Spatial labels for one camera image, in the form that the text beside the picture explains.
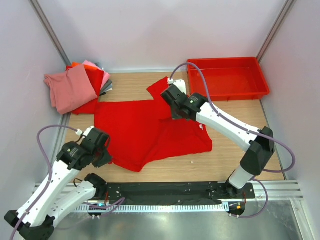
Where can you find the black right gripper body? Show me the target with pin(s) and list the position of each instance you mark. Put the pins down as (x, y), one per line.
(175, 114)

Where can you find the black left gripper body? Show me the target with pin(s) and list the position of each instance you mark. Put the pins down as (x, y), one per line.
(102, 156)

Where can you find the red t shirt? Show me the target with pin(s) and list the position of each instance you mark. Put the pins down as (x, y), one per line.
(143, 131)
(96, 77)

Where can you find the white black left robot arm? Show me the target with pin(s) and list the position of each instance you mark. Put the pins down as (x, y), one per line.
(42, 213)

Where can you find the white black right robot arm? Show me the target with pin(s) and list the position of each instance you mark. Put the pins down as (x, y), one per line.
(256, 144)

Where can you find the red plastic tray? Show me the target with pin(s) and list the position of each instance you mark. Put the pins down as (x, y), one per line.
(233, 79)

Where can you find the dusty pink folded t shirt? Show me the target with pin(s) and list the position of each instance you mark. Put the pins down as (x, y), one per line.
(56, 84)

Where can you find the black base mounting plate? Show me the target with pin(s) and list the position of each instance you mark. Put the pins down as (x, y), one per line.
(177, 193)

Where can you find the grey folded t shirt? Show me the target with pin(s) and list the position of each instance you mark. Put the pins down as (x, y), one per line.
(106, 87)

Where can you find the red folded t shirt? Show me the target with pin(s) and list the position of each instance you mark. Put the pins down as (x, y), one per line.
(96, 77)

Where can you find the light pink folded t shirt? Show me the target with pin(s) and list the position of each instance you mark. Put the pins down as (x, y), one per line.
(106, 75)

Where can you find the orange folded t shirt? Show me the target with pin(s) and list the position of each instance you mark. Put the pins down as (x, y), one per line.
(74, 64)

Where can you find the white slotted cable duct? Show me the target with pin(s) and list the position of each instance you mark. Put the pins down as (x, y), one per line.
(224, 207)

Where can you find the left aluminium frame post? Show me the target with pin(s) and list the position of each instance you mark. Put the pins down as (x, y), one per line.
(50, 31)

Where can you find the aluminium frame post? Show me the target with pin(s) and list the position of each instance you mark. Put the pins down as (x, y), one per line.
(50, 31)
(279, 21)

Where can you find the right aluminium frame post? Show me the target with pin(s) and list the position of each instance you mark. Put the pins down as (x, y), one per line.
(279, 21)

